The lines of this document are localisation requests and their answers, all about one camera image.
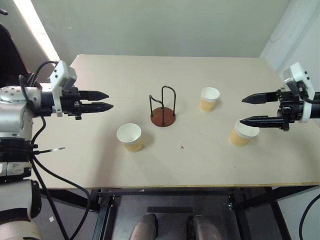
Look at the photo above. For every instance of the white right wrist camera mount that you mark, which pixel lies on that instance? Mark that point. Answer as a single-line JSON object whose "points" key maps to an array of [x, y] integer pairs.
{"points": [[301, 73]]}

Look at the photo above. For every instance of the dark rounded robot foot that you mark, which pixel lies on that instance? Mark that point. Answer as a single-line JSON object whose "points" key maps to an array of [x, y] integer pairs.
{"points": [[205, 227], [146, 226]]}

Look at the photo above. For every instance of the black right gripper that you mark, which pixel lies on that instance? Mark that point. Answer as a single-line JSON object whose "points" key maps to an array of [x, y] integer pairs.
{"points": [[291, 106]]}

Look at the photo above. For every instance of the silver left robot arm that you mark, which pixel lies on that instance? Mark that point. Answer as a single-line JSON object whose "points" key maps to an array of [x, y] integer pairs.
{"points": [[12, 110]]}

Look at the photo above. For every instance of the black zip tie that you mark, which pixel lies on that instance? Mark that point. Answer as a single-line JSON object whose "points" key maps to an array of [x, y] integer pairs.
{"points": [[50, 150]]}

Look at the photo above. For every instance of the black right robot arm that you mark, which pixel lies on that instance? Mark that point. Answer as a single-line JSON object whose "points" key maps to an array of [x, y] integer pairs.
{"points": [[315, 105]]}

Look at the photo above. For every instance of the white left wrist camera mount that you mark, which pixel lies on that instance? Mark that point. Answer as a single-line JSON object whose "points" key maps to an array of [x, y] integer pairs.
{"points": [[60, 72]]}

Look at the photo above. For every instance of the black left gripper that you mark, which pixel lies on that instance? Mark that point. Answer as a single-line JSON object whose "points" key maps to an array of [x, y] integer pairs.
{"points": [[71, 105]]}

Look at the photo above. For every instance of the white paper scrap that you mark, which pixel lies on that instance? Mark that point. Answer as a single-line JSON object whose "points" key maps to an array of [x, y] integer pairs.
{"points": [[52, 219]]}

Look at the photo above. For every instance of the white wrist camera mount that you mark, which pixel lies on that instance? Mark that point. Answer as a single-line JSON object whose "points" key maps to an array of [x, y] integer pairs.
{"points": [[60, 72], [301, 73]]}

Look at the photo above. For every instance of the black metal table frame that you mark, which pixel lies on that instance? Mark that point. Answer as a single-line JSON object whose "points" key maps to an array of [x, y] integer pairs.
{"points": [[240, 212]]}

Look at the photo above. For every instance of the tan paper cup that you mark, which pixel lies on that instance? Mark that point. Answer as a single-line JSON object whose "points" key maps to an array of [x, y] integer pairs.
{"points": [[238, 138], [208, 101], [130, 140]]}

